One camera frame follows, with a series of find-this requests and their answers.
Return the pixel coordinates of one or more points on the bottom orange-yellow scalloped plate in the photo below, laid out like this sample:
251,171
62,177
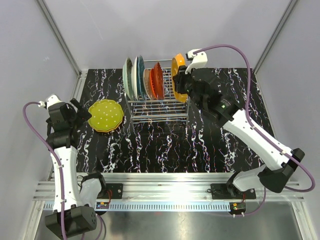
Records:
109,130

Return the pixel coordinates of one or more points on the red-orange scalloped plate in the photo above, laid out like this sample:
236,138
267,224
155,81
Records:
151,76

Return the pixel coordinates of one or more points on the dark red scalloped plate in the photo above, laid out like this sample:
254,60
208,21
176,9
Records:
158,81

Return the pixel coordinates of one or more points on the controller board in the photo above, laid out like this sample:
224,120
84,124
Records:
238,206
102,205

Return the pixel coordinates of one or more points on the white plate teal rim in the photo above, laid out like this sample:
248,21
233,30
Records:
134,78

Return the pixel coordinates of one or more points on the metal wire dish rack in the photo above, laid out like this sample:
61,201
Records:
154,111

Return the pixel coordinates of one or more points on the dark teal plate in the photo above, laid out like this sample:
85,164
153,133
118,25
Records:
140,77

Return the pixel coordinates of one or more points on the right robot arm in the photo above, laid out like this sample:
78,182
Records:
280,162

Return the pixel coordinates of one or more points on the yellow scalloped plate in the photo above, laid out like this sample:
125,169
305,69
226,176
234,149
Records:
177,62

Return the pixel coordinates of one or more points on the green scalloped plate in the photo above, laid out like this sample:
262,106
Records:
106,114

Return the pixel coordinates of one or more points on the left controller board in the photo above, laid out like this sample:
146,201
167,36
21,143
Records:
102,205

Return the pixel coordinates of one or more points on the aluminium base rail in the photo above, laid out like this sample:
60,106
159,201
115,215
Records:
166,192

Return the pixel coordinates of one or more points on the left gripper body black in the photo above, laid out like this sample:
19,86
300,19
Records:
74,119

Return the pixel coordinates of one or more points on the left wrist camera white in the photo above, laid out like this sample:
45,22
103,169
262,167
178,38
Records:
50,101

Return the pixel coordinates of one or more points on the left aluminium frame post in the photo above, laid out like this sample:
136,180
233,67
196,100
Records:
58,36

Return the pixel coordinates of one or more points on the light green flower plate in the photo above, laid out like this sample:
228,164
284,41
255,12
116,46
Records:
127,78

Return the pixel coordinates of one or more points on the right controller board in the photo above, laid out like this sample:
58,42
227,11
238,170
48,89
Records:
238,206

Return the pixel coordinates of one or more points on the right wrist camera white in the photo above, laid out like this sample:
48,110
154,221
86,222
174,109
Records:
198,59

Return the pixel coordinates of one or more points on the right aluminium frame post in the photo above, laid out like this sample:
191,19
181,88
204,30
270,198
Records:
276,33

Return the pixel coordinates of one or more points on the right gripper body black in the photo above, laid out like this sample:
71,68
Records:
184,85

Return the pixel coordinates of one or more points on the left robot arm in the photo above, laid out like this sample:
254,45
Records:
74,203

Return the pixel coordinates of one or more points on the aluminium frame post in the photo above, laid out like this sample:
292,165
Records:
276,33
58,36

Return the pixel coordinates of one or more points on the cream plate with dark patch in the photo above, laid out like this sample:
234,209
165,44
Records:
146,83

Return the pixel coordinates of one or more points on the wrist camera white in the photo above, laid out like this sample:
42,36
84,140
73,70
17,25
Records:
50,101
198,59

